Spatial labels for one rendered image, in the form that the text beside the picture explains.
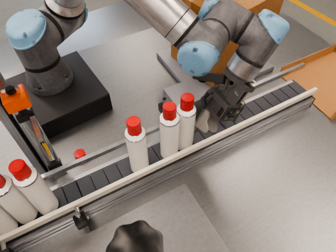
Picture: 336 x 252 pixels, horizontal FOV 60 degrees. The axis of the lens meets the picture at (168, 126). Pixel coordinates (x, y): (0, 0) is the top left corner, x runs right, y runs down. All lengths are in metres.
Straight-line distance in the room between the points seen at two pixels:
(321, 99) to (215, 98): 0.53
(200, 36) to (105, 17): 0.95
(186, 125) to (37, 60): 0.49
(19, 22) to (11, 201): 0.50
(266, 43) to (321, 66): 0.65
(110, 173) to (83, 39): 0.72
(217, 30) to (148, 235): 0.41
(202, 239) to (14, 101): 0.51
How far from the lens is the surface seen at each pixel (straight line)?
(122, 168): 0.83
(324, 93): 1.21
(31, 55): 0.96
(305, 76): 1.25
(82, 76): 1.07
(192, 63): 0.59
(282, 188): 0.91
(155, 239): 0.44
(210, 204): 0.84
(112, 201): 0.82
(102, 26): 1.44
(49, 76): 1.01
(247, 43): 0.70
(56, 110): 0.99
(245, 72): 0.71
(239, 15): 0.69
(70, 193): 0.83
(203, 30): 0.60
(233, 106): 0.73
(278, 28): 0.69
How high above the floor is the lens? 1.59
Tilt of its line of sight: 52 degrees down
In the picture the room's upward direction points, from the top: straight up
